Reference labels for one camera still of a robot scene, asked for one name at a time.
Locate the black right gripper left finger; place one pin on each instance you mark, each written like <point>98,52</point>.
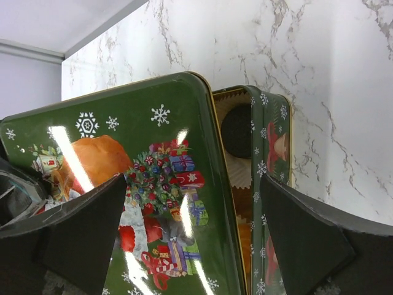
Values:
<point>64,250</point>

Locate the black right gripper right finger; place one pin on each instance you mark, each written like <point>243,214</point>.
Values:
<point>324,250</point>

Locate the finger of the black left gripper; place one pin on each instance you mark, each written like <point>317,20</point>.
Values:
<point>22,196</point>

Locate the gold tin lid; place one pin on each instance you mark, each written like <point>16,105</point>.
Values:
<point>177,233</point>

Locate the green christmas cookie tin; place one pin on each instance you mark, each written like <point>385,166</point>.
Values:
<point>271,132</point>

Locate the black round cookie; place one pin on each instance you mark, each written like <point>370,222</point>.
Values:
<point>236,131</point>

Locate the white paper cup top-right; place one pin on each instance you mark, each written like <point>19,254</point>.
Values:
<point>239,170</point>

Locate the left aluminium frame post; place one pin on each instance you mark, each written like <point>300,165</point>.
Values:
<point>31,52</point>

